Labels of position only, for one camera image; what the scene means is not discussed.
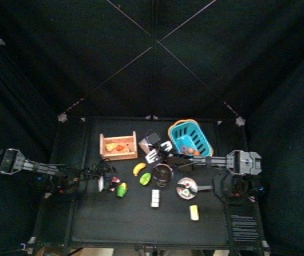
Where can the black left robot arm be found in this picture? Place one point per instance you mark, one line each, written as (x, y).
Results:
(23, 164)

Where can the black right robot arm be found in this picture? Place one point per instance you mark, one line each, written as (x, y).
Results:
(237, 162)

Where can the red white toy food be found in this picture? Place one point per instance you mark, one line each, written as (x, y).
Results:
(115, 182)

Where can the brown toy food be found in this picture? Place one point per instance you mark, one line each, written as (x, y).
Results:
(189, 150)

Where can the yellow toy banana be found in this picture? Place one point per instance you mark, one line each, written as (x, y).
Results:
(139, 168)

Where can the small orange toy food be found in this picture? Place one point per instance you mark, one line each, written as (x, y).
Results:
(197, 153)

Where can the green toy corn cob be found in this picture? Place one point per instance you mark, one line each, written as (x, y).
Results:
(122, 190)

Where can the wooden crate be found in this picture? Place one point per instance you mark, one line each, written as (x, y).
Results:
(119, 154)

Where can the dark round pot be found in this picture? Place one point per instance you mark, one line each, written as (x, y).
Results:
(163, 175)

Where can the green toy lime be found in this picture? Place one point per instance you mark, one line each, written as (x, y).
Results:
(146, 179)

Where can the orange toy fruit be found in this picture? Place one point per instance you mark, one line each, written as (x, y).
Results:
(120, 147)

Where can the blue plastic basket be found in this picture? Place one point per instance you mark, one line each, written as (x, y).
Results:
(199, 138)

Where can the grey toy frying pan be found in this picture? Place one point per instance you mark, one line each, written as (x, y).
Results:
(187, 189)

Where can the white toy block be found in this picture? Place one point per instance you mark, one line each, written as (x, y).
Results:
(155, 198)

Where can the yellow toy butter stick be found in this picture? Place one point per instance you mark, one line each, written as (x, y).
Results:
(194, 212)

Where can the metal frame bracket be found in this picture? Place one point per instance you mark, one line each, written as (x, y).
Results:
(62, 117)
(151, 117)
(241, 121)

